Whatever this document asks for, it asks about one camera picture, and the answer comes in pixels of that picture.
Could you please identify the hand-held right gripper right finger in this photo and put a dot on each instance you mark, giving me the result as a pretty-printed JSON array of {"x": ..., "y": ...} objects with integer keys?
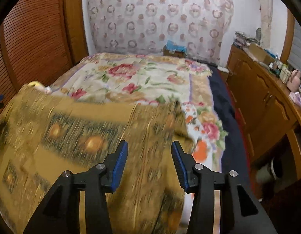
[{"x": 180, "y": 168}]

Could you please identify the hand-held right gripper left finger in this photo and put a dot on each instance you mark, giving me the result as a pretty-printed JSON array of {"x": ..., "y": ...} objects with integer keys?
[{"x": 120, "y": 168}]

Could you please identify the brown patterned top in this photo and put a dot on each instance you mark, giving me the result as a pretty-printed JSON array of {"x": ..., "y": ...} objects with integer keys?
[{"x": 92, "y": 117}]

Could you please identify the pile of folded clothes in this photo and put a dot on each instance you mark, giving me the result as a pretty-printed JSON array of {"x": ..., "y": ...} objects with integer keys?
[{"x": 244, "y": 37}]

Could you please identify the yellow plush toy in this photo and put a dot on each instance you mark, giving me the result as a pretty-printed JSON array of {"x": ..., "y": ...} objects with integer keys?
[{"x": 37, "y": 84}]

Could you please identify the dark blue bedsheet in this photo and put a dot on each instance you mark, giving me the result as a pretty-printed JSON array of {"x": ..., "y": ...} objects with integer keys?
[{"x": 230, "y": 117}]

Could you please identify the brown slatted wardrobe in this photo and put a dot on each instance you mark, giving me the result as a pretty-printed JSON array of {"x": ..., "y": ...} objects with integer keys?
[{"x": 38, "y": 29}]

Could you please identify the grey container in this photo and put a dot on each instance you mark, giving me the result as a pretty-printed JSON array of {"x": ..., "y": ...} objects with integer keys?
[{"x": 269, "y": 175}]

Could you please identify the wooden sideboard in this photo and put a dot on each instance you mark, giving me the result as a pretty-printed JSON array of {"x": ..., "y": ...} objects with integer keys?
[{"x": 262, "y": 97}]

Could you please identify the white power strip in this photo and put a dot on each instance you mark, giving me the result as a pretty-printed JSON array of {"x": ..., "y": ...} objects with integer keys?
[{"x": 223, "y": 67}]

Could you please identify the purple tissue pack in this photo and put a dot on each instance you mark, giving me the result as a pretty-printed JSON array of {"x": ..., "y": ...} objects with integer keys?
[{"x": 296, "y": 98}]

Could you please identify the dark bottle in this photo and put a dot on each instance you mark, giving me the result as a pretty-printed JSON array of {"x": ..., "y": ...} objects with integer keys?
[{"x": 277, "y": 69}]

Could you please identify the open cardboard box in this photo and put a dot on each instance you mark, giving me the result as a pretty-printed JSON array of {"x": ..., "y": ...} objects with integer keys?
[{"x": 260, "y": 52}]

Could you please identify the white bottle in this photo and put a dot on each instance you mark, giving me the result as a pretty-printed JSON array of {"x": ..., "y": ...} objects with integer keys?
[{"x": 284, "y": 73}]

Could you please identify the pink thermos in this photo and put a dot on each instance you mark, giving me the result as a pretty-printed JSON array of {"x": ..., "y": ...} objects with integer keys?
[{"x": 294, "y": 80}]

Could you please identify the grey round object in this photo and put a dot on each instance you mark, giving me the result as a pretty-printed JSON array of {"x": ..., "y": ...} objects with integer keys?
[{"x": 258, "y": 32}]

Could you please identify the grey window blind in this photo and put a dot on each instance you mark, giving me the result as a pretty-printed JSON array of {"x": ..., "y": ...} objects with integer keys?
[{"x": 299, "y": 48}]

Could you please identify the beige window curtain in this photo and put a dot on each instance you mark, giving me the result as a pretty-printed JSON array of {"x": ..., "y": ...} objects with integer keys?
[{"x": 266, "y": 17}]

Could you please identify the wooden window frame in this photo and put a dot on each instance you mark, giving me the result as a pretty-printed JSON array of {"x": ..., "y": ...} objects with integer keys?
[{"x": 288, "y": 36}]

